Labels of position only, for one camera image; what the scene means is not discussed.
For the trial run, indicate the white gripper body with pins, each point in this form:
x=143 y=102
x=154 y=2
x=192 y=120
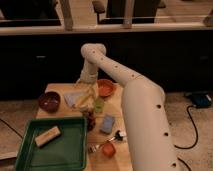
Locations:
x=89 y=74

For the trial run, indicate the yellow banana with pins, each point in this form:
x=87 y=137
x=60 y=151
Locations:
x=90 y=92

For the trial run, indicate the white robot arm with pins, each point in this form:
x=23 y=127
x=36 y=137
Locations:
x=142 y=103

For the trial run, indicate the green cup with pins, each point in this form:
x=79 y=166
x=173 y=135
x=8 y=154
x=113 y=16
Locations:
x=98 y=105

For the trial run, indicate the orange bowl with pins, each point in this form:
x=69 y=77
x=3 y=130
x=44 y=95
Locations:
x=105 y=87

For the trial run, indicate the grey cloth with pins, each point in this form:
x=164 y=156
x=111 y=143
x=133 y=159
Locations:
x=71 y=98

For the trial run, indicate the brown grape bunch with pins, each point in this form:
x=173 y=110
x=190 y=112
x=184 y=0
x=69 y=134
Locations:
x=90 y=120

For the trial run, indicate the dark red bowl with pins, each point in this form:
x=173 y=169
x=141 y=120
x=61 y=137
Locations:
x=49 y=101

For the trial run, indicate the blue sponge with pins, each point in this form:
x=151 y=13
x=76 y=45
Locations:
x=107 y=124

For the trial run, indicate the wooden block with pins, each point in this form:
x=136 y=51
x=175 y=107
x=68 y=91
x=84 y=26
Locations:
x=47 y=136

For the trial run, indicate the orange cube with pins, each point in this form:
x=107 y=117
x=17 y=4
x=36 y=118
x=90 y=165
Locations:
x=108 y=150

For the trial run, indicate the green plastic tray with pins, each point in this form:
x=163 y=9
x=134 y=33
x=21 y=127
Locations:
x=67 y=152

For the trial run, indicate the blue black device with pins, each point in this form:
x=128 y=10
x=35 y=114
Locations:
x=200 y=100

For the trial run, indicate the white handled brush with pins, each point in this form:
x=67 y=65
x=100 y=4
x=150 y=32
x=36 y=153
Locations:
x=120 y=135

